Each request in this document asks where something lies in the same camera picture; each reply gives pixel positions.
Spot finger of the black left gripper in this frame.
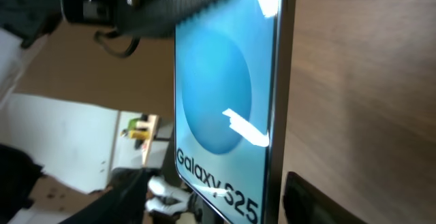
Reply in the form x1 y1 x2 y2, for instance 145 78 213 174
115 0 218 37

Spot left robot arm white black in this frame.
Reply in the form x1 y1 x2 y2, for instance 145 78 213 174
1 0 218 104

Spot yellow green objects on shelf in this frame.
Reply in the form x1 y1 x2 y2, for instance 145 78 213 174
120 114 159 150

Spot blue screen smartphone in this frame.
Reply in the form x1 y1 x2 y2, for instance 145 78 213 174
174 0 295 223

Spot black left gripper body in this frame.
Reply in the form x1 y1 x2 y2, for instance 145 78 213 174
61 0 164 37

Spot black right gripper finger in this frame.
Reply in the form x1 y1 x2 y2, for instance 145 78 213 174
282 172 366 224

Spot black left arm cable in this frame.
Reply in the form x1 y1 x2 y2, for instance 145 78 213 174
93 29 141 59

